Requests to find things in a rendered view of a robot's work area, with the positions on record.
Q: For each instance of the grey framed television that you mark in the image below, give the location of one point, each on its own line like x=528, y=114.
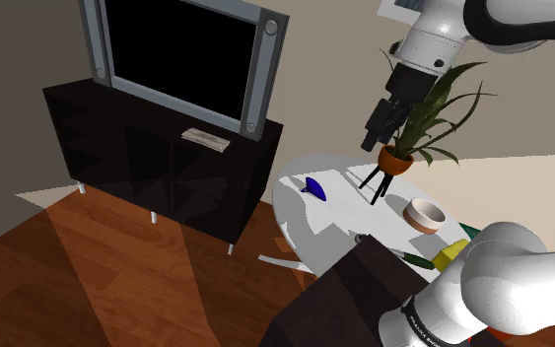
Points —
x=185, y=53

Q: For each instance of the blue curved object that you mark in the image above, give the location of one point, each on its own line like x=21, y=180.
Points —
x=314, y=188

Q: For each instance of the white framed wall picture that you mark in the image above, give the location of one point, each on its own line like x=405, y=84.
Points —
x=395, y=8

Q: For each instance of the tan bowl with white inside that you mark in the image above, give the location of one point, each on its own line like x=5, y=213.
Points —
x=423, y=217

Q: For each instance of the white round table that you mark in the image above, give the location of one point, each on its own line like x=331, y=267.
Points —
x=339, y=211

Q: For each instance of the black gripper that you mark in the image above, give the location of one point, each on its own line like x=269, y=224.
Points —
x=409, y=86

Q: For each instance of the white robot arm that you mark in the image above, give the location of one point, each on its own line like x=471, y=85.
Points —
x=503, y=283

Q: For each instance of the potted plant on black tripod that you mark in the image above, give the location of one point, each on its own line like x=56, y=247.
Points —
x=395, y=161

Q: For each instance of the green object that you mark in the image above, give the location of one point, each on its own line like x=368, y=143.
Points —
x=470, y=231

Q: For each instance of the yellow block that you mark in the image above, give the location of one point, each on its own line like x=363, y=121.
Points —
x=447, y=257

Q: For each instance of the black television cabinet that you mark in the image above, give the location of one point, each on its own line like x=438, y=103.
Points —
x=161, y=163

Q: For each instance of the dark robot stand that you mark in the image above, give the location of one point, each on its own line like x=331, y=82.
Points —
x=349, y=298

